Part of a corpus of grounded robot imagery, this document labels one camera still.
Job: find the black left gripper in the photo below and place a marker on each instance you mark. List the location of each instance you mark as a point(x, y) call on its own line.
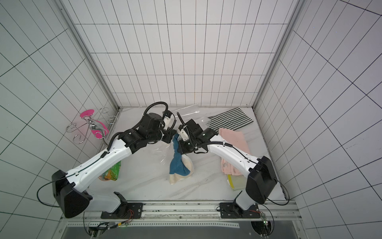
point(170, 132)

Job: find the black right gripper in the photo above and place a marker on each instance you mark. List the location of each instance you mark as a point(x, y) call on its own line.
point(183, 145)

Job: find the clear plastic vacuum bag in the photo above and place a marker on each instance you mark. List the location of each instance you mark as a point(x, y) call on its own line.
point(160, 108)

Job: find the blue and beige towel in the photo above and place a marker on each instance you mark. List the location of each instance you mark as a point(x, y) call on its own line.
point(181, 166)

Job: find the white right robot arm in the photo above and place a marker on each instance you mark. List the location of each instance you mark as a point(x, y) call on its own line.
point(259, 172)

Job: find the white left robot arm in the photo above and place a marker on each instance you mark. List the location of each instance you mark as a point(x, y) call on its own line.
point(70, 189)

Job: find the green white striped towel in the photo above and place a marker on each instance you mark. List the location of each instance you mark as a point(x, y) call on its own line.
point(233, 119)

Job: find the pale yellow folded towel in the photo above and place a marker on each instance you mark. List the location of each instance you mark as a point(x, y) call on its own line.
point(237, 182)

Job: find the colourful snack packet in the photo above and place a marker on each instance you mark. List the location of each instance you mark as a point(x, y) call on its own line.
point(111, 174)

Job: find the aluminium mounting rail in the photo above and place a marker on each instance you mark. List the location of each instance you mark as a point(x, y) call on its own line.
point(187, 220)

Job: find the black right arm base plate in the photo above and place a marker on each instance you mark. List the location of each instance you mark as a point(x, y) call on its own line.
point(233, 211)

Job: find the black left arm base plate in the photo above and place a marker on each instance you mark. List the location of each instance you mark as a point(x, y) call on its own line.
point(125, 210)

